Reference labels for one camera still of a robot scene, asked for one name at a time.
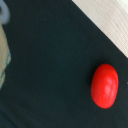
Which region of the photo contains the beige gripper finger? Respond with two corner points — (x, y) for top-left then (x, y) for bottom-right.
(0, 24), (11, 89)

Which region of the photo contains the red sausage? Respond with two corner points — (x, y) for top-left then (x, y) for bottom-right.
(91, 64), (119, 109)

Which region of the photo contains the woven beige placemat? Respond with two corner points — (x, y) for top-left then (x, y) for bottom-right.
(72, 0), (128, 58)

